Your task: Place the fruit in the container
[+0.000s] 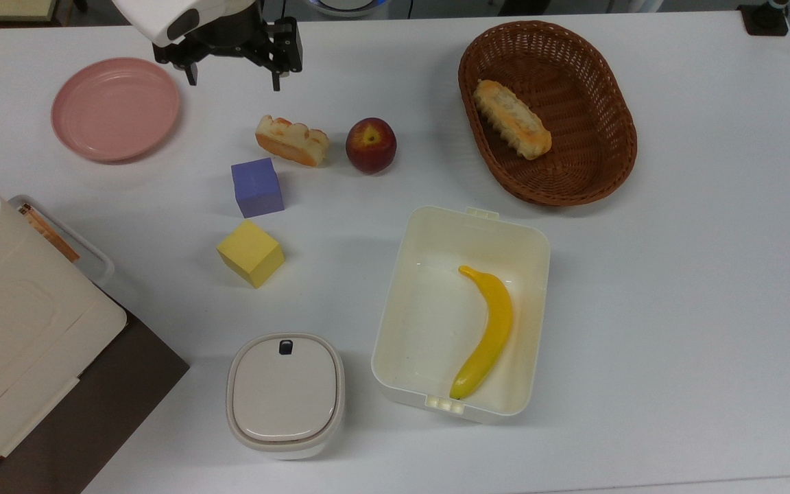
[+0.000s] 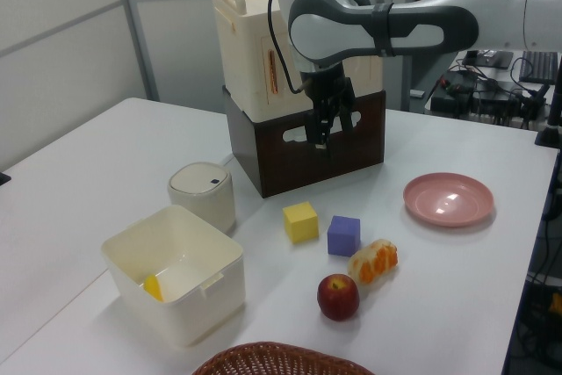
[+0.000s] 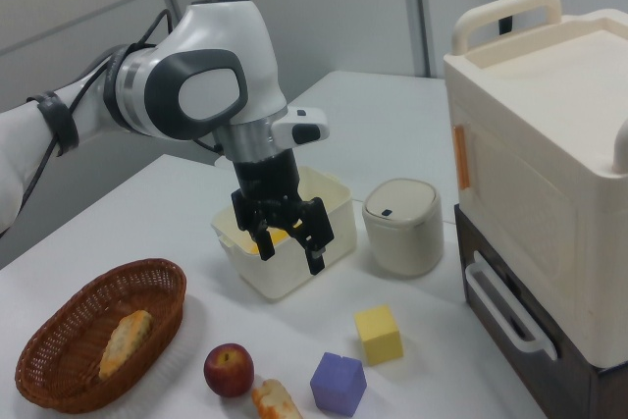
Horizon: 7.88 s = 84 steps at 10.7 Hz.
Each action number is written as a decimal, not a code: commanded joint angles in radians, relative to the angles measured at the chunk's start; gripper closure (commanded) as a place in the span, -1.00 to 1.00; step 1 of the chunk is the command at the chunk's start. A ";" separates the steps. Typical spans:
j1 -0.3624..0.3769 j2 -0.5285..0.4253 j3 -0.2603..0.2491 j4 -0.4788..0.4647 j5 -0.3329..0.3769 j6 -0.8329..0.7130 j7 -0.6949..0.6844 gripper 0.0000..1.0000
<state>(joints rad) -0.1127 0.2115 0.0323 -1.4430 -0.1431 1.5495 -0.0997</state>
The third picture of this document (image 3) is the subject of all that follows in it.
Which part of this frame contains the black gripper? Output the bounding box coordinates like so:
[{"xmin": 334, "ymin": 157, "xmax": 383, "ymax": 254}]
[{"xmin": 230, "ymin": 150, "xmax": 337, "ymax": 277}]

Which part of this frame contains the red toy apple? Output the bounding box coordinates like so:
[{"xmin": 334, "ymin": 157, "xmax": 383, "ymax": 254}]
[{"xmin": 203, "ymin": 342, "xmax": 256, "ymax": 398}]

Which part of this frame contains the yellow toy fruit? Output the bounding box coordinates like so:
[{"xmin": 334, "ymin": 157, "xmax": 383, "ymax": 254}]
[{"xmin": 247, "ymin": 228, "xmax": 294, "ymax": 256}]

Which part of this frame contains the white rectangular plastic container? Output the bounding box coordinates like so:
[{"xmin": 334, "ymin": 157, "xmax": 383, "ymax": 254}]
[{"xmin": 211, "ymin": 165, "xmax": 357, "ymax": 302}]

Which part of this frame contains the small cream lidded bin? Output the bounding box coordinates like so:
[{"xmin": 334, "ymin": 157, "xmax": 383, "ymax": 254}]
[{"xmin": 361, "ymin": 178, "xmax": 445, "ymax": 279}]

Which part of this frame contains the yellow foam cube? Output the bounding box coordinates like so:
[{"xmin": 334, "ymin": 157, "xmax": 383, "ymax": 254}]
[{"xmin": 353, "ymin": 304, "xmax": 405, "ymax": 367}]

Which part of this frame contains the purple foam cube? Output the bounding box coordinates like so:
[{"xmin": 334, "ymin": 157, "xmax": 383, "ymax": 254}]
[{"xmin": 309, "ymin": 351, "xmax": 368, "ymax": 417}]

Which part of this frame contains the toy bread piece with crust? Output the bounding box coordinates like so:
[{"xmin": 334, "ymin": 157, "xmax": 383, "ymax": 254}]
[{"xmin": 251, "ymin": 378, "xmax": 304, "ymax": 419}]

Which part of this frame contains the toy bread loaf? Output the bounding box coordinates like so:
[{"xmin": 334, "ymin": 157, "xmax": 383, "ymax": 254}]
[{"xmin": 98, "ymin": 309, "xmax": 154, "ymax": 381}]

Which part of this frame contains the brown woven wicker basket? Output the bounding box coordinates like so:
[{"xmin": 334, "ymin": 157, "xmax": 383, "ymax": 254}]
[{"xmin": 14, "ymin": 257, "xmax": 188, "ymax": 415}]

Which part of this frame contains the dark brown drawer base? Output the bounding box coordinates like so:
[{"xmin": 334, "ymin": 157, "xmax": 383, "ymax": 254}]
[{"xmin": 453, "ymin": 204, "xmax": 628, "ymax": 419}]

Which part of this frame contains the orange cabinet door handle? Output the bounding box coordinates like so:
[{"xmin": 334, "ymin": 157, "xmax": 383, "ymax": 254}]
[{"xmin": 453, "ymin": 124, "xmax": 473, "ymax": 190}]

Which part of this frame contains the white drawer handle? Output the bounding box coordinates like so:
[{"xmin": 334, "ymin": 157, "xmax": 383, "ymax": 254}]
[{"xmin": 464, "ymin": 263, "xmax": 558, "ymax": 362}]

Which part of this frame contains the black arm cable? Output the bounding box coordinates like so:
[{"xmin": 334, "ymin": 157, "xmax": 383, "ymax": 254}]
[{"xmin": 18, "ymin": 8, "xmax": 223, "ymax": 206}]

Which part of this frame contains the black cable strap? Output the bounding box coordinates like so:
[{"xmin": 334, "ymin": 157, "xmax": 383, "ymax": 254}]
[{"xmin": 26, "ymin": 89, "xmax": 80, "ymax": 157}]

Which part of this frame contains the cream toy cabinet with handles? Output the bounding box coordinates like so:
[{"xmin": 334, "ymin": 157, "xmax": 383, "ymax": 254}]
[{"xmin": 443, "ymin": 0, "xmax": 628, "ymax": 369}]

